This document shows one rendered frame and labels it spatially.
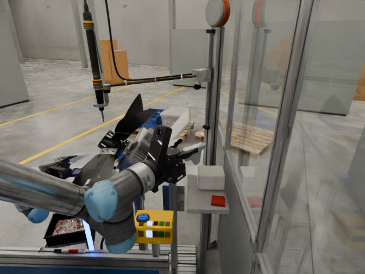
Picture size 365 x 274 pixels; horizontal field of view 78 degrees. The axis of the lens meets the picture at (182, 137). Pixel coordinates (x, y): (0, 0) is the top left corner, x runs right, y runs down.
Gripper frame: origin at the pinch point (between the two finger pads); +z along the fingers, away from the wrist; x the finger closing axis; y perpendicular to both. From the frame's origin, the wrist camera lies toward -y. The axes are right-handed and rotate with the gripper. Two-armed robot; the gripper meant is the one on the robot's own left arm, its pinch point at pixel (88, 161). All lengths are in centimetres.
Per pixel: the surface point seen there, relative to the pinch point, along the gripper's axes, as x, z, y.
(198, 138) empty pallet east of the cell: 92, 220, 191
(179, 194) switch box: 42, 52, 0
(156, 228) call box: 16, 12, -46
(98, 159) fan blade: -0.2, 4.7, -0.4
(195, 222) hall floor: 114, 95, 42
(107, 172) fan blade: 1.2, 4.6, -15.3
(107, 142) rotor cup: -5.1, 13.1, 7.4
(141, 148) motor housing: 0.3, 28.6, -1.2
